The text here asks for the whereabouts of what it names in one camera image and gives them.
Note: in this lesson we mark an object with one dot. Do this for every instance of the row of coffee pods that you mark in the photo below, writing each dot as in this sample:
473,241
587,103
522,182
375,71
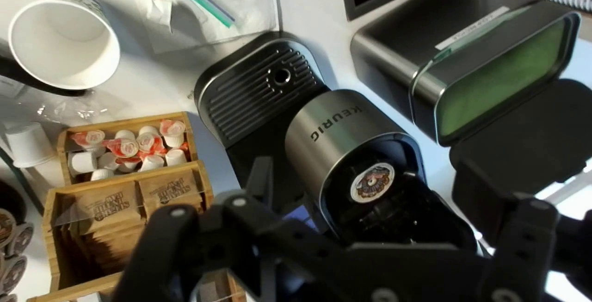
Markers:
18,242

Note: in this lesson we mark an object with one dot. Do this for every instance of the row of brown sugar packets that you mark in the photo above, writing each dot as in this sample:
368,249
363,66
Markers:
111,209

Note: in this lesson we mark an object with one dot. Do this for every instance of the clear plastic wrapper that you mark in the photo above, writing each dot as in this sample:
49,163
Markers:
60,107

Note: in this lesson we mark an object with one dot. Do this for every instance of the coffee pod with printed foil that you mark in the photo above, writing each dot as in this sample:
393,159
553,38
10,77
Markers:
372,182

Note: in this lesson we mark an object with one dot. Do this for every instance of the heap of creamer cups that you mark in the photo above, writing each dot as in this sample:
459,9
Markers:
125,147

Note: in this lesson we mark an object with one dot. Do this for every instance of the white creamer cup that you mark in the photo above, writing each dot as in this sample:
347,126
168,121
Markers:
28,144

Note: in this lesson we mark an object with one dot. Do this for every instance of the bamboo condiment organizer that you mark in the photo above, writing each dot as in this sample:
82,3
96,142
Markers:
55,246

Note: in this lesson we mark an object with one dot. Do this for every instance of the white paper cup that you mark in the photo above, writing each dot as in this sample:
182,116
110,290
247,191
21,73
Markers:
64,38

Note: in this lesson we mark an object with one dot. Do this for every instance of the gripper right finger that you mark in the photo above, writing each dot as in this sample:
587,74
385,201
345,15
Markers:
522,246

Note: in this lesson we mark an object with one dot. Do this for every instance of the coffee pod carousel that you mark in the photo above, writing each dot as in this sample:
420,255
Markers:
9,200

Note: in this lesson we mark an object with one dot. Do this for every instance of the dark grey rectangular container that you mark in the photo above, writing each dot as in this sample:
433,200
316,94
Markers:
397,43

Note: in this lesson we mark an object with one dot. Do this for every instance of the black and silver coffee maker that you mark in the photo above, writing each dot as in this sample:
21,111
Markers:
259,89

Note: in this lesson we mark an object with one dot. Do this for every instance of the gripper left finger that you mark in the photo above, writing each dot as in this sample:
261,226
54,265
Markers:
166,246

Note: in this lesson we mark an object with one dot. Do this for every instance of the clear plastic zip bag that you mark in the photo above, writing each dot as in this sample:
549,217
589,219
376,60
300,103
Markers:
203,20

